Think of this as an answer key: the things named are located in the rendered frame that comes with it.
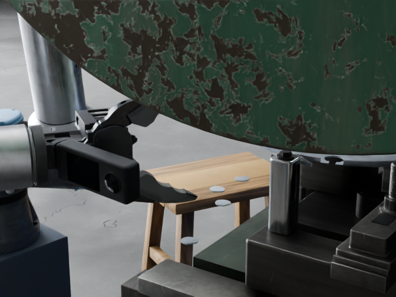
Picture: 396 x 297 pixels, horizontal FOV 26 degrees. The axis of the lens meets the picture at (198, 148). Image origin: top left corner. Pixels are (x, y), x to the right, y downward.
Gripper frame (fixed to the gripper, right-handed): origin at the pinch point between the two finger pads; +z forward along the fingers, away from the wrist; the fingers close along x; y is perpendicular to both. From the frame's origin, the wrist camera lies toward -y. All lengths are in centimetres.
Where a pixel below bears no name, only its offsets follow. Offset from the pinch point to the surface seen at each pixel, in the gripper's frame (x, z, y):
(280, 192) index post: 2.5, 5.5, -12.1
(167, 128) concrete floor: 75, 64, 233
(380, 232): 2.8, 11.1, -24.6
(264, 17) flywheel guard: -22.9, -8.7, -39.9
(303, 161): -0.6, 8.6, -11.3
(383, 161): -0.7, 17.1, -14.3
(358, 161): -0.7, 14.5, -13.4
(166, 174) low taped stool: 44, 25, 102
